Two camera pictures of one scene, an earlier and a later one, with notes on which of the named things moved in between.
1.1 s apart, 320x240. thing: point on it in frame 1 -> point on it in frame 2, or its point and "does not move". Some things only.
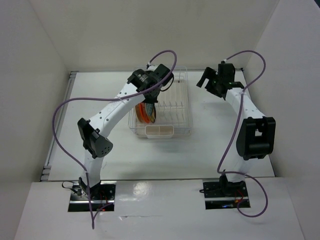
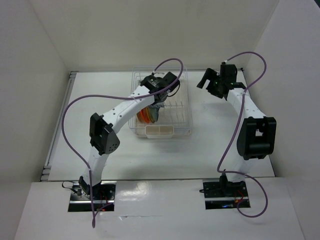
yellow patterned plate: x=152 y=118 does not move
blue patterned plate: x=149 y=108 -> x=154 y=109
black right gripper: x=209 y=73 does not move
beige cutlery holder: x=159 y=131 does not move
